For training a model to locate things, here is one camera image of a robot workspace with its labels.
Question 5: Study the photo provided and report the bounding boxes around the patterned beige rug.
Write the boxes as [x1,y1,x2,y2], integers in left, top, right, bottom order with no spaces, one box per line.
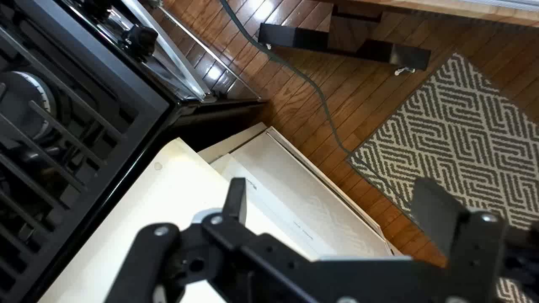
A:
[347,53,539,303]

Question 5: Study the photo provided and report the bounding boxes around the silver oven door handle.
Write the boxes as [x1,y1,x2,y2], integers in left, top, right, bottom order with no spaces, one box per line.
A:
[146,0,266,105]

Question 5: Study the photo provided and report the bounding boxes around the white lower kitchen cabinet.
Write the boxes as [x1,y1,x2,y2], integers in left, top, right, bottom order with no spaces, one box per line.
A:
[37,122,416,303]

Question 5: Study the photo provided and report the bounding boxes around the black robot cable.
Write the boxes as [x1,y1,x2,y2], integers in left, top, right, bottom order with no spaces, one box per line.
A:
[217,0,354,155]

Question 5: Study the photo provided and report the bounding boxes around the black robot stand foot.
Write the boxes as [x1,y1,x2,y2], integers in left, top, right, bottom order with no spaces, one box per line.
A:
[256,22,433,73]

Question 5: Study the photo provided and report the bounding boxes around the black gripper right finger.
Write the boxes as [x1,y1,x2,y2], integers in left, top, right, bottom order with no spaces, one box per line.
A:
[411,177,508,303]

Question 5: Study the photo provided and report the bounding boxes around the black stove knob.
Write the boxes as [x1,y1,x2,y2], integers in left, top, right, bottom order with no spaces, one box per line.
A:
[119,24,160,59]

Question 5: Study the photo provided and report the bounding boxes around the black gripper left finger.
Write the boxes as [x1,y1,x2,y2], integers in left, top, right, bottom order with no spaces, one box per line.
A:
[104,177,293,303]

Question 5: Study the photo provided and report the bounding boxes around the black gas stove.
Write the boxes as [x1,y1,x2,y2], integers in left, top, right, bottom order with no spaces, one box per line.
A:
[0,0,210,303]

